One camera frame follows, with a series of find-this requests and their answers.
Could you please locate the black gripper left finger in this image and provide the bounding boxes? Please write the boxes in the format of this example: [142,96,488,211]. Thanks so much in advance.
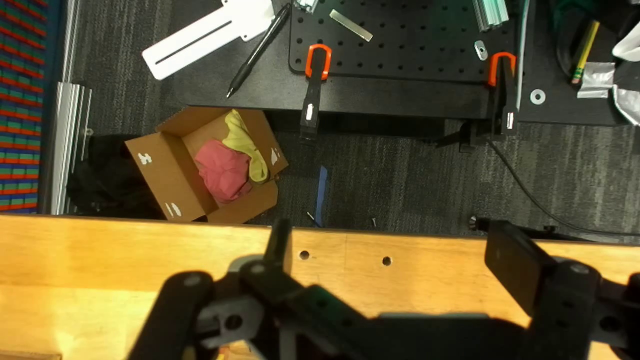
[265,220,292,272]

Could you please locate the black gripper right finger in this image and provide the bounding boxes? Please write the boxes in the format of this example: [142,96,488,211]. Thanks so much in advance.
[484,220,556,330]

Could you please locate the pink cloth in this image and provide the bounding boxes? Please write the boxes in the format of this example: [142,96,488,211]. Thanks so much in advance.
[197,141,253,205]

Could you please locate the open cardboard box on floor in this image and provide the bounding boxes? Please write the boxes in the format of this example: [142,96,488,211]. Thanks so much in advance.
[127,106,289,225]

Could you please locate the yellow cloth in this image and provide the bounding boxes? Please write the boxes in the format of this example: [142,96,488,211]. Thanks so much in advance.
[222,111,268,183]

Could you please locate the black pen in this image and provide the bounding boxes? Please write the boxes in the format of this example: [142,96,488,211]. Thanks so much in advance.
[224,0,292,99]

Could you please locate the black perforated breadboard plate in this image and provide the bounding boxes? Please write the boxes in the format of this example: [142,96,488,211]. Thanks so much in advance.
[289,0,519,85]

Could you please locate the black floor cable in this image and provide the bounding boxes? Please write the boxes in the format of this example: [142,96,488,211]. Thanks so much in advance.
[488,137,640,238]

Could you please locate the orange handled clamp left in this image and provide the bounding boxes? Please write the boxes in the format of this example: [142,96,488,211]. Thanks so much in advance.
[301,42,332,139]

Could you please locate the orange handled clamp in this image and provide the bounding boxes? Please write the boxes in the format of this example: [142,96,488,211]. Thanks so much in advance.
[301,42,332,139]
[487,53,519,137]

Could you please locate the orange handled clamp right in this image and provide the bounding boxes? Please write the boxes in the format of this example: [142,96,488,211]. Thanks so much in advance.
[487,53,519,137]

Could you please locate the white slotted metal bracket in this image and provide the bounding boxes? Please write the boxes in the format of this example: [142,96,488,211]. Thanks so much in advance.
[142,0,275,81]

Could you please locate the silver aluminium extrusion rail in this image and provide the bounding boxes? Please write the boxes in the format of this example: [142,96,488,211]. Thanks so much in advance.
[47,82,92,217]

